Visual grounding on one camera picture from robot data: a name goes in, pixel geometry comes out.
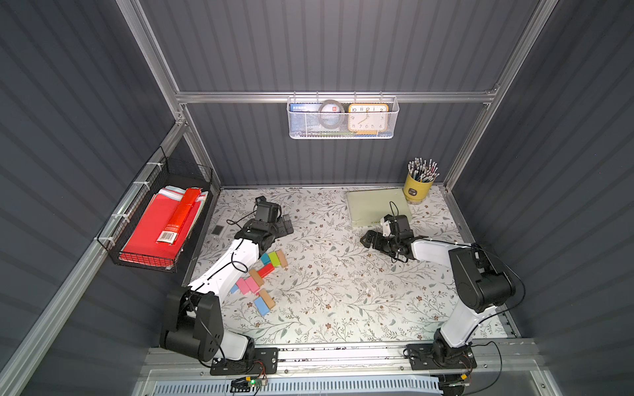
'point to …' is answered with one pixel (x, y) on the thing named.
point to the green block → (274, 258)
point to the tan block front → (269, 301)
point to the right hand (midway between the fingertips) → (369, 243)
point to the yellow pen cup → (419, 180)
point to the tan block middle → (257, 278)
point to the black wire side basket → (158, 172)
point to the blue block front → (262, 306)
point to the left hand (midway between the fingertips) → (278, 224)
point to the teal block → (265, 259)
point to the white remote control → (223, 223)
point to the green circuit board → (257, 382)
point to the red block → (266, 270)
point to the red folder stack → (163, 227)
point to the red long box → (179, 216)
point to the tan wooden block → (282, 258)
